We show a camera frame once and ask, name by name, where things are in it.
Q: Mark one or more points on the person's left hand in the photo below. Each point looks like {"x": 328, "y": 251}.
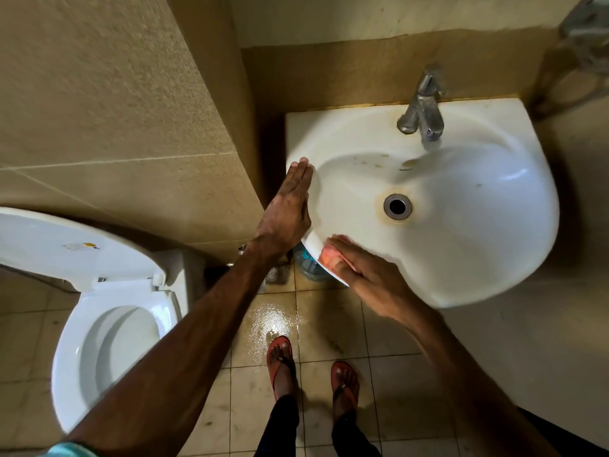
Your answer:
{"x": 285, "y": 214}

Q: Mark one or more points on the person's right hand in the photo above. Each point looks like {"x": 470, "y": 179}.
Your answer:
{"x": 376, "y": 285}

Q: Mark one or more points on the red checkered cloth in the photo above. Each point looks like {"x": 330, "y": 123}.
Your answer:
{"x": 328, "y": 259}

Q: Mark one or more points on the white wash basin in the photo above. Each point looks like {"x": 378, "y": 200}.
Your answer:
{"x": 476, "y": 209}

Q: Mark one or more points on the person's left forearm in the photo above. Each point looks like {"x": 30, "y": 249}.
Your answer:
{"x": 181, "y": 361}

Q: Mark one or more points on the person's right forearm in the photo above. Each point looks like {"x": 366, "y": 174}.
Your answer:
{"x": 476, "y": 390}

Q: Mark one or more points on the metal sink drain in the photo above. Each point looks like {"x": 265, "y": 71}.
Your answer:
{"x": 398, "y": 206}

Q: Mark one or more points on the person's right red sandal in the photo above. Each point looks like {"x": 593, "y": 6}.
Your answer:
{"x": 345, "y": 385}

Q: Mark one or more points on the person's red sandal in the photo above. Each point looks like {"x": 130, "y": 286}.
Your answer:
{"x": 345, "y": 385}
{"x": 280, "y": 361}

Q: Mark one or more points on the person's left red sandal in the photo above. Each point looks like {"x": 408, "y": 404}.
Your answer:
{"x": 280, "y": 361}

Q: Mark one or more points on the person's right black trouser leg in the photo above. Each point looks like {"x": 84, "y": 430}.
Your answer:
{"x": 352, "y": 437}

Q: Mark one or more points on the person's black trouser leg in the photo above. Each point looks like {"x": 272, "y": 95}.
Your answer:
{"x": 352, "y": 437}
{"x": 280, "y": 428}

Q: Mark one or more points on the person's left black trouser leg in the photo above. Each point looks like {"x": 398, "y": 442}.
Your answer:
{"x": 280, "y": 428}

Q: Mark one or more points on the chrome faucet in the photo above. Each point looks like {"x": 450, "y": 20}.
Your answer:
{"x": 426, "y": 109}

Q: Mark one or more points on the chrome toilet paper holder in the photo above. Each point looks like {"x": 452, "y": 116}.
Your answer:
{"x": 240, "y": 252}

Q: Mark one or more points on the blue plastic bottle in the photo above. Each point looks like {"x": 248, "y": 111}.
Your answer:
{"x": 311, "y": 268}

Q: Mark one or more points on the white toilet bowl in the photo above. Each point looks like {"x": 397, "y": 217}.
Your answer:
{"x": 71, "y": 337}

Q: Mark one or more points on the chrome wall soap holder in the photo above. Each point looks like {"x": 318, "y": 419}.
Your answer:
{"x": 587, "y": 28}

